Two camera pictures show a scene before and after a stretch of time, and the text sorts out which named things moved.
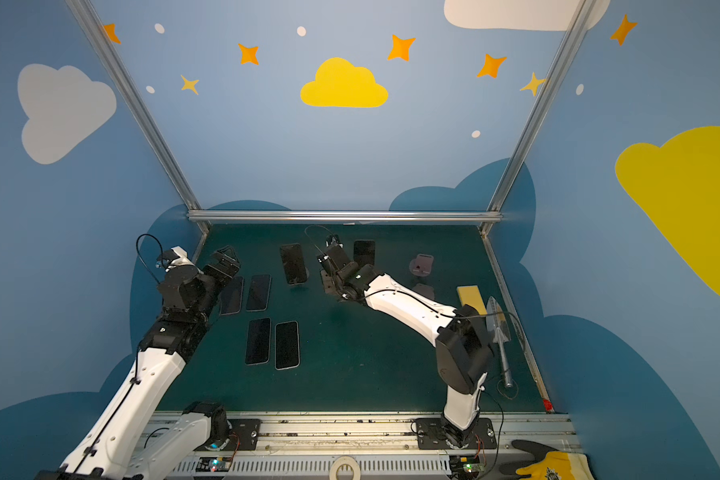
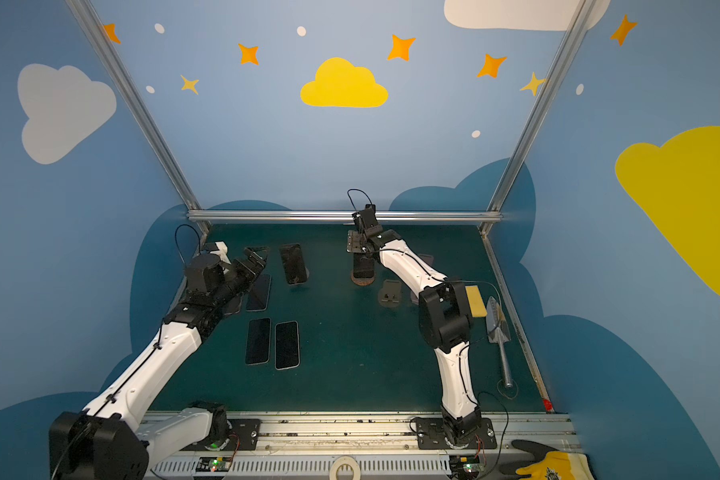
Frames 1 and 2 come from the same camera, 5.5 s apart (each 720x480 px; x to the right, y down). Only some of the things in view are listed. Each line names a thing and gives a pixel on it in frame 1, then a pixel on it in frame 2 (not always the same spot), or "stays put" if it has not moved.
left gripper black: [224, 264] to [250, 264]
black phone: [259, 292] stays put
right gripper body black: [328, 253] to [361, 256]
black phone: [293, 263] stays put
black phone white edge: [287, 350] stays put
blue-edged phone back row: [258, 342] stays put
